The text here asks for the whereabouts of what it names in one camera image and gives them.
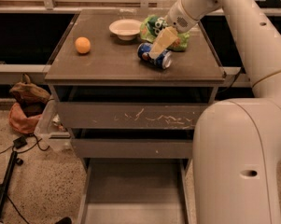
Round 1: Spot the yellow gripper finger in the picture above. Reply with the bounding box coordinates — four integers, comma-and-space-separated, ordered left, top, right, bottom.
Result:
148, 26, 178, 59

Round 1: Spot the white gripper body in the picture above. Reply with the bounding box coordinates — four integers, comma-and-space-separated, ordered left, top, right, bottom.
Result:
165, 0, 198, 33

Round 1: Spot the blue pepsi can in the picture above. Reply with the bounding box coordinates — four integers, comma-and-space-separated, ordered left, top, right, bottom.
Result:
137, 42, 172, 69

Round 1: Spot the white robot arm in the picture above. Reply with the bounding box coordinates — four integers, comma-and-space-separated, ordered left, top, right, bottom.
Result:
166, 0, 281, 224

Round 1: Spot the grey drawer cabinet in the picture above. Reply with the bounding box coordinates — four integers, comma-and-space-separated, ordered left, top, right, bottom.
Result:
44, 8, 226, 173

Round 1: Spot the grey top drawer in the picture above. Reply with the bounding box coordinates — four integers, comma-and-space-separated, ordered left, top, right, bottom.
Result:
57, 102, 207, 130

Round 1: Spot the grey drawer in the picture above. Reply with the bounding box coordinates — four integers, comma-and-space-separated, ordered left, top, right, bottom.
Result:
77, 159, 193, 224
71, 139, 192, 159
57, 102, 207, 130

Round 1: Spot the grey middle drawer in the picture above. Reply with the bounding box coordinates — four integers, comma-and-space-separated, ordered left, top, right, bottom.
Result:
71, 139, 192, 159

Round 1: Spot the grey bottom drawer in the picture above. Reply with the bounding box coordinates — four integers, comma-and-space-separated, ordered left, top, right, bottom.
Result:
77, 159, 193, 224

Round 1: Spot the green chip bag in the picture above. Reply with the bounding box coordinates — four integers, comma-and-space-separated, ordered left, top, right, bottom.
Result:
140, 15, 190, 52

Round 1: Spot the white bowl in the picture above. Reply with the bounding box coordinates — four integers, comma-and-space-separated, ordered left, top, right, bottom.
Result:
109, 19, 141, 41

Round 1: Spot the orange fruit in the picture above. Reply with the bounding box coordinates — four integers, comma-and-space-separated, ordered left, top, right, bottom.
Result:
75, 37, 91, 54

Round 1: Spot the clear plastic bin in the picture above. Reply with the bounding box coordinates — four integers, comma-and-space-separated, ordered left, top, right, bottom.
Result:
35, 100, 71, 152

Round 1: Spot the brown and orange cloth bag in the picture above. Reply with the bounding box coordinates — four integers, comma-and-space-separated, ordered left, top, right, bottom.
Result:
8, 74, 50, 134

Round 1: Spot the black power adapter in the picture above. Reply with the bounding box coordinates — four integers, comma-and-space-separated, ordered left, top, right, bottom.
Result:
13, 136, 27, 149

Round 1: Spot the black floor stand left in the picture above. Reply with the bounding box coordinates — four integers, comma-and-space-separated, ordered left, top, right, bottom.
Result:
0, 151, 18, 218

